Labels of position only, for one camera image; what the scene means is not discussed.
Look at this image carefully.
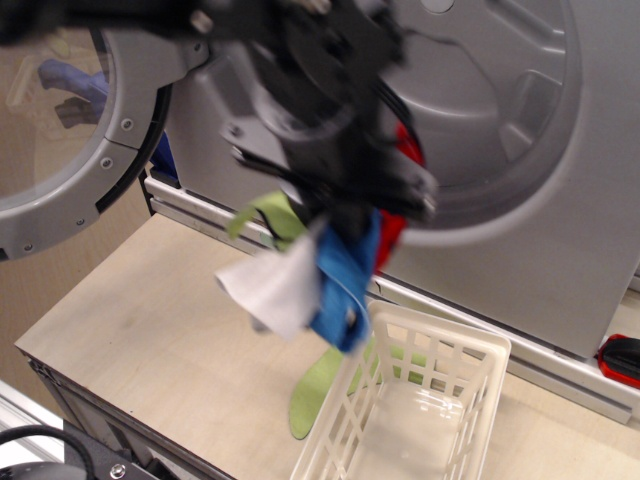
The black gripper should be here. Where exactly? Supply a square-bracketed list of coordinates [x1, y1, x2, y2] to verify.
[219, 0, 439, 226]

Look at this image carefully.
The green cloth with black trim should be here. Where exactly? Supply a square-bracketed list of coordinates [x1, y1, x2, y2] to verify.
[226, 191, 307, 252]

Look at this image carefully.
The red cloth with black stripes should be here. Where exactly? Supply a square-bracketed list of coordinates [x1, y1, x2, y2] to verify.
[374, 122, 425, 273]

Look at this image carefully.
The blue cloth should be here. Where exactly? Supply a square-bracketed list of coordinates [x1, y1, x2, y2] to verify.
[310, 210, 381, 353]

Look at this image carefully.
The light grey cloth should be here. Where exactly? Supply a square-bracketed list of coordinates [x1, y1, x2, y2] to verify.
[215, 218, 326, 340]

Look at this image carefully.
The grey toy washing machine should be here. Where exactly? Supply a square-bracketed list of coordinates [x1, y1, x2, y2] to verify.
[164, 0, 640, 360]

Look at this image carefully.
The white plastic laundry basket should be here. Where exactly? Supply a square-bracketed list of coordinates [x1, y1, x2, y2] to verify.
[291, 301, 511, 479]

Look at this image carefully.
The blue object behind door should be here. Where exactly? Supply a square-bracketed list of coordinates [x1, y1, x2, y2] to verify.
[37, 59, 179, 186]

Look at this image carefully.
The grey round washer door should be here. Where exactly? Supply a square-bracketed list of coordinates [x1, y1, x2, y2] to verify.
[1, 28, 209, 262]

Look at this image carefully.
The plain light green cloth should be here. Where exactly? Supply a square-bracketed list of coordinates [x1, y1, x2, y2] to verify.
[288, 346, 427, 440]

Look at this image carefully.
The red and black tool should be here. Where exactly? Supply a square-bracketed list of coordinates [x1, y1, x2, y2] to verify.
[596, 334, 639, 389]

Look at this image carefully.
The aluminium profile rail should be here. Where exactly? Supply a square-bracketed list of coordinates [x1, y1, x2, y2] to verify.
[143, 176, 639, 424]

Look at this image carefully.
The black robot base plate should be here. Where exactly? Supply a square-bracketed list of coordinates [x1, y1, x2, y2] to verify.
[0, 419, 166, 480]

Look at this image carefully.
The black cable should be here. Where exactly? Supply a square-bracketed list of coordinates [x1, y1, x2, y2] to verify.
[0, 425, 96, 480]

